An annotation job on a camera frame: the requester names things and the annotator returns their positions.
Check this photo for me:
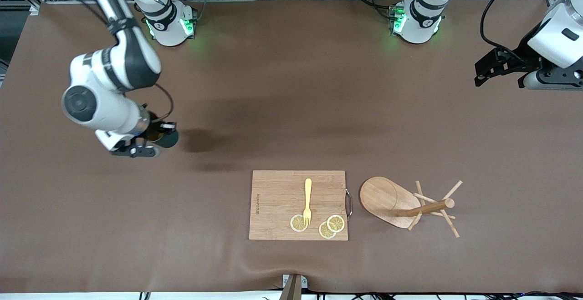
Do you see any dark green ribbed cup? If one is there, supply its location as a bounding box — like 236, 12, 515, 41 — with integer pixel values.
153, 125, 179, 149

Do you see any wooden mug tree rack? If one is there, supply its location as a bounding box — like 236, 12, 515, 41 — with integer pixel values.
359, 176, 463, 239

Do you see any brown table mat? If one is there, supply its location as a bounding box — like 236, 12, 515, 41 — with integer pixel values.
0, 0, 583, 294

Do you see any wooden cutting board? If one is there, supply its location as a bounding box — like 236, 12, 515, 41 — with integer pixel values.
249, 170, 349, 241

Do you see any yellow plastic fork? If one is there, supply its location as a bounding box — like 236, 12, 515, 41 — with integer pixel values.
302, 178, 313, 227

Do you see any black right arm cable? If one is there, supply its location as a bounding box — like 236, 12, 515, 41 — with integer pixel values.
155, 84, 174, 118

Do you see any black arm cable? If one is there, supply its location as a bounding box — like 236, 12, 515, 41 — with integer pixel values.
480, 0, 540, 61
155, 84, 174, 118

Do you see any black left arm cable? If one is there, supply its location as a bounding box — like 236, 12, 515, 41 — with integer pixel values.
480, 0, 540, 61

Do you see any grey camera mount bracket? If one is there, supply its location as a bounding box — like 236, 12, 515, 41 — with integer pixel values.
279, 274, 308, 300

